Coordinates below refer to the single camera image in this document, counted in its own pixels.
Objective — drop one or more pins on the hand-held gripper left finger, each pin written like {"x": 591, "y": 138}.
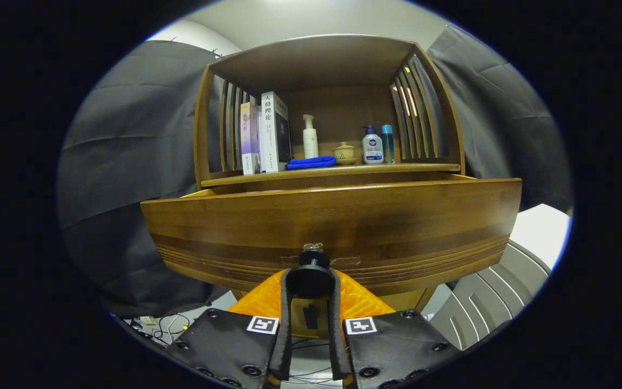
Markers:
{"x": 288, "y": 324}

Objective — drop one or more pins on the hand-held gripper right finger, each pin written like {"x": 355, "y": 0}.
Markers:
{"x": 334, "y": 335}

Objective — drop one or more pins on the wooden drawer with black knob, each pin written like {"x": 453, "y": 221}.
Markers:
{"x": 343, "y": 227}

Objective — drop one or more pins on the wooden countertop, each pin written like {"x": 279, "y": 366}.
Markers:
{"x": 376, "y": 168}

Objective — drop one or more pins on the brown wooden cabinet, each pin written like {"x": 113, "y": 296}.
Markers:
{"x": 338, "y": 108}

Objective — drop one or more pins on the grey ribbed plastic panel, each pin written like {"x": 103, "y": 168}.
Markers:
{"x": 484, "y": 302}

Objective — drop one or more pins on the blue folded cloth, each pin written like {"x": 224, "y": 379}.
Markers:
{"x": 311, "y": 162}

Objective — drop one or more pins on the yellow lidded tea cup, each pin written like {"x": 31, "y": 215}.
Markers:
{"x": 344, "y": 153}

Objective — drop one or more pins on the purple book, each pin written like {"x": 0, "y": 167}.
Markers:
{"x": 249, "y": 140}

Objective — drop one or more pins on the white book with portrait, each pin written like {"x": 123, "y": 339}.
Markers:
{"x": 268, "y": 135}

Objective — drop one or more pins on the white bottle with blue pump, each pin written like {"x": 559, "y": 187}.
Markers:
{"x": 372, "y": 148}

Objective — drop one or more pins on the clear bottle with teal cap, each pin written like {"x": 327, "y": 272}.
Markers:
{"x": 387, "y": 146}

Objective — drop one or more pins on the white flat panel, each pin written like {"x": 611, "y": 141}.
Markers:
{"x": 543, "y": 232}

